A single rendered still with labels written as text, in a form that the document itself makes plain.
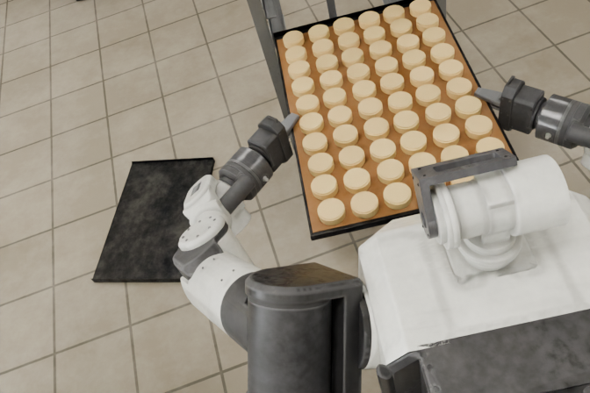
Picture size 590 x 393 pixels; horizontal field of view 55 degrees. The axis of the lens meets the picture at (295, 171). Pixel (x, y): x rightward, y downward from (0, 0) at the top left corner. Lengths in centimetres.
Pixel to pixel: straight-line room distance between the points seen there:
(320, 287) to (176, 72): 260
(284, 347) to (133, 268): 183
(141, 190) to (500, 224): 219
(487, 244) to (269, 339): 23
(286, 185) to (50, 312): 107
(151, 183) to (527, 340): 218
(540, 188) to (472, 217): 6
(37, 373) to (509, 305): 202
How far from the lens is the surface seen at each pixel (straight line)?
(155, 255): 237
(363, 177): 106
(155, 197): 254
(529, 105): 115
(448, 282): 59
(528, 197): 52
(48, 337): 245
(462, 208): 52
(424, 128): 115
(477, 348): 57
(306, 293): 57
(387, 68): 125
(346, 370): 63
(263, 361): 61
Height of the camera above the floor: 187
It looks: 50 degrees down
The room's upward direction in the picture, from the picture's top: 18 degrees counter-clockwise
